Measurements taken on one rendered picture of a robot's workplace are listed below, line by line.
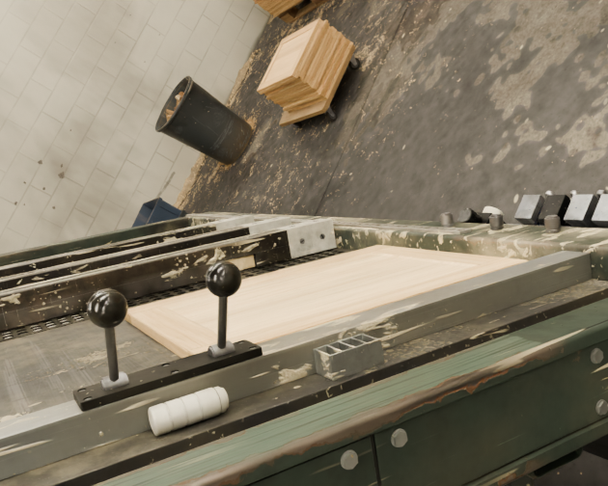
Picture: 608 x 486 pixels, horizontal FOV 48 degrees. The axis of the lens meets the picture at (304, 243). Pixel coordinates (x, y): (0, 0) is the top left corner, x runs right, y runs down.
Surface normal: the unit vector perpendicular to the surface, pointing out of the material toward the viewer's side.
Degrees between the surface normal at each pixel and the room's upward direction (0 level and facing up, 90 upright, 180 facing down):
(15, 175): 90
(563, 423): 90
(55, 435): 90
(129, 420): 90
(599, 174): 0
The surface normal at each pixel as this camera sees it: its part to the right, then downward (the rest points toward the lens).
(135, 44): 0.49, 0.00
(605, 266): -0.87, 0.21
